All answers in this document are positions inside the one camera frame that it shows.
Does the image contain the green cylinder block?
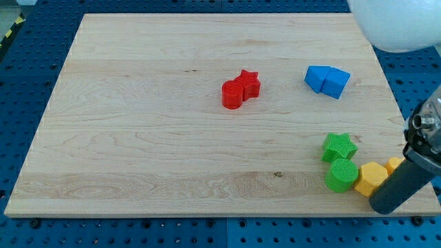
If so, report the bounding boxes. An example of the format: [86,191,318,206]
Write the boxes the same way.
[325,158,358,193]

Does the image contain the yellow hexagon block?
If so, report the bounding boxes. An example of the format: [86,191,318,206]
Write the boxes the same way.
[353,162,389,197]

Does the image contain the blue cube block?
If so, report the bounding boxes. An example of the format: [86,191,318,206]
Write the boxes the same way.
[321,68,351,99]

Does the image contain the wooden board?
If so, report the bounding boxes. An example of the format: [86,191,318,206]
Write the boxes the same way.
[3,12,441,218]

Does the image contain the blue triangular block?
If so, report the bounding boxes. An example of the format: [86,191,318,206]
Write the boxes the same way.
[304,65,331,94]

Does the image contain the green star block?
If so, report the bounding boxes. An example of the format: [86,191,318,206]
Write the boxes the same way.
[321,132,358,163]

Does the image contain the red star block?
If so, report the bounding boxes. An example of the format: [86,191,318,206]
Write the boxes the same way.
[234,70,260,101]

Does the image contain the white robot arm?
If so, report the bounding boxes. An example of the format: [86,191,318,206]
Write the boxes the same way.
[347,0,440,53]

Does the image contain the red cylinder block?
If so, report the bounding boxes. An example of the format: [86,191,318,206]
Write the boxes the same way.
[221,80,244,110]

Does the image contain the small yellow block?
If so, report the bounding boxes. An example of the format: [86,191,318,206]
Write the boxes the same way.
[384,157,404,176]

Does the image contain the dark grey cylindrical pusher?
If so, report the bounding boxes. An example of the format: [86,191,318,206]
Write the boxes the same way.
[369,159,440,214]

